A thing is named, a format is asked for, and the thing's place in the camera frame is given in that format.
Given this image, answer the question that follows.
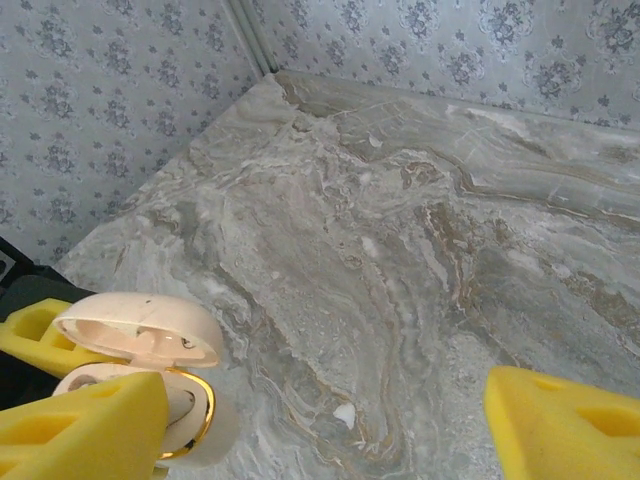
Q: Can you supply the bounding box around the cream charging case gold rim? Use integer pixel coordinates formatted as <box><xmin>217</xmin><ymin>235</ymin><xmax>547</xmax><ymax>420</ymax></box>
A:
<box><xmin>51</xmin><ymin>292</ymin><xmax>239</xmax><ymax>470</ymax></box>

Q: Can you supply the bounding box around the aluminium frame post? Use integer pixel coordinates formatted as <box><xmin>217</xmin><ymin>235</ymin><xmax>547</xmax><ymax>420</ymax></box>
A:
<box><xmin>227</xmin><ymin>0</ymin><xmax>279</xmax><ymax>79</ymax></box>

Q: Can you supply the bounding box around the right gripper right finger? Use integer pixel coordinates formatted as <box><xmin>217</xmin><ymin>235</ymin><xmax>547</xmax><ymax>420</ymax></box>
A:
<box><xmin>484</xmin><ymin>364</ymin><xmax>640</xmax><ymax>480</ymax></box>

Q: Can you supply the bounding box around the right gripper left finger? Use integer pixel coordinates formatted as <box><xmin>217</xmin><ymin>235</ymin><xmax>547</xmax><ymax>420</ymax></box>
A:
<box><xmin>0</xmin><ymin>371</ymin><xmax>169</xmax><ymax>480</ymax></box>

